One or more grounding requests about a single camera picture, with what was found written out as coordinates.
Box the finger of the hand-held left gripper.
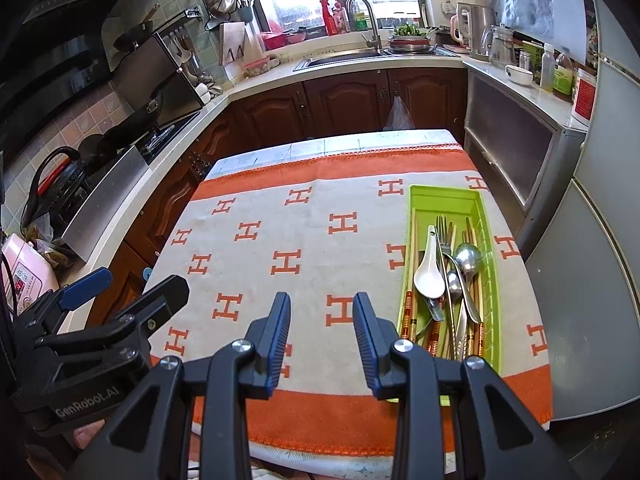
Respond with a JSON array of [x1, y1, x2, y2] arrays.
[[35, 275, 190, 356], [12, 267, 113, 333]]

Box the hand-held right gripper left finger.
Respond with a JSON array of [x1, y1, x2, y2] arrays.
[[65, 291, 292, 480]]

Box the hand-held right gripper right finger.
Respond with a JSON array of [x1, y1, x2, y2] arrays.
[[352, 291, 571, 480]]

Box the white ceramic spoon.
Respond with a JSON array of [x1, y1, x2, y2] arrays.
[[414, 225, 447, 300]]

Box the long-handled steel spoon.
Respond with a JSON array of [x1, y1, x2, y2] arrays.
[[452, 330, 476, 361]]

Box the large steel spoon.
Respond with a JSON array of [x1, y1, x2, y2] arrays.
[[452, 243, 484, 325]]

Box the steel fork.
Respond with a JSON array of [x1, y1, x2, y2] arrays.
[[433, 216, 463, 358]]

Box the green plastic utensil tray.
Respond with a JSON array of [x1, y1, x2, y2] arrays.
[[396, 184, 502, 403]]

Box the person's left hand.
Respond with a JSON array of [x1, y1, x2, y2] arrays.
[[75, 421, 106, 451]]

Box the bag of dried food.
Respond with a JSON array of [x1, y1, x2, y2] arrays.
[[22, 220, 76, 267]]

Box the pink rice cooker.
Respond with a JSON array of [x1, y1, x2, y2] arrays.
[[0, 232, 61, 317]]

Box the steel stove splash guard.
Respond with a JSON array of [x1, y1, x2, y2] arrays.
[[60, 145, 151, 263], [107, 25, 206, 128]]

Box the orange patterned tablecloth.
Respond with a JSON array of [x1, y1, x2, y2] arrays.
[[149, 142, 556, 461]]

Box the black wok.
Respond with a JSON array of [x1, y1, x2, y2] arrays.
[[80, 125, 151, 166]]

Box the black gas stove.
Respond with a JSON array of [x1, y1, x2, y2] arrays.
[[137, 110, 201, 158]]

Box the white cups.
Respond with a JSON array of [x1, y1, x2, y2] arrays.
[[192, 80, 223, 103]]

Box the hanging plastic bag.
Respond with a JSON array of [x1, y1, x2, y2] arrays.
[[382, 95, 416, 132]]

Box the black range hood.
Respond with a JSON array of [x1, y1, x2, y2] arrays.
[[0, 0, 166, 161]]

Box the white kitchen countertop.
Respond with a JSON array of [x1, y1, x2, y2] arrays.
[[65, 52, 591, 333]]

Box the hanging kitchen spatulas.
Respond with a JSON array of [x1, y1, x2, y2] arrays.
[[167, 30, 201, 81]]

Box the dark wooden kitchen cabinets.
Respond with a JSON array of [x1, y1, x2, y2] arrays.
[[82, 67, 468, 331]]

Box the pink lidded food container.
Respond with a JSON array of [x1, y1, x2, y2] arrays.
[[241, 57, 271, 78]]

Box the white cutting board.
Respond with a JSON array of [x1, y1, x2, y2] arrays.
[[218, 21, 266, 81]]

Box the grey refrigerator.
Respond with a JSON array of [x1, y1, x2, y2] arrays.
[[515, 0, 640, 423]]

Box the pink basin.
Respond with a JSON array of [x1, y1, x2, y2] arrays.
[[260, 30, 307, 51]]

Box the steel kitchen sink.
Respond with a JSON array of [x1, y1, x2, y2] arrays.
[[293, 46, 461, 72]]

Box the steel basin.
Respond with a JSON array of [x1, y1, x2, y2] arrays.
[[387, 32, 436, 55]]

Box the white bowl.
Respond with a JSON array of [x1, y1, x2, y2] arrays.
[[505, 64, 535, 87]]

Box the steel kitchen faucet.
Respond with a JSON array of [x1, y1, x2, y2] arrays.
[[346, 0, 385, 52]]

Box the red spray bottle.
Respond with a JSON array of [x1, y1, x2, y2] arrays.
[[320, 0, 338, 37]]

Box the glass pitcher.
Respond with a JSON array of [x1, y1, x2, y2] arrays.
[[482, 24, 521, 68]]

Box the white container with red label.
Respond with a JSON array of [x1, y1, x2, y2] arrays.
[[571, 67, 598, 122]]

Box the oil bottle with green label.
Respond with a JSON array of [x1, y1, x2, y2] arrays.
[[552, 52, 576, 101]]

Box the clear plastic bottle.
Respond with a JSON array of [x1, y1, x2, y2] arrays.
[[540, 42, 558, 93]]

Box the green food package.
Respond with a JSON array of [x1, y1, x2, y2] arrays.
[[520, 40, 543, 81]]

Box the steel electric kettle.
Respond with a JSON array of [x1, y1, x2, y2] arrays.
[[450, 2, 497, 61]]

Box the white paper sheet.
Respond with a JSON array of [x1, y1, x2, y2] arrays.
[[515, 0, 591, 63]]

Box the black appliance with handle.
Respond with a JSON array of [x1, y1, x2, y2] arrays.
[[20, 146, 93, 231]]

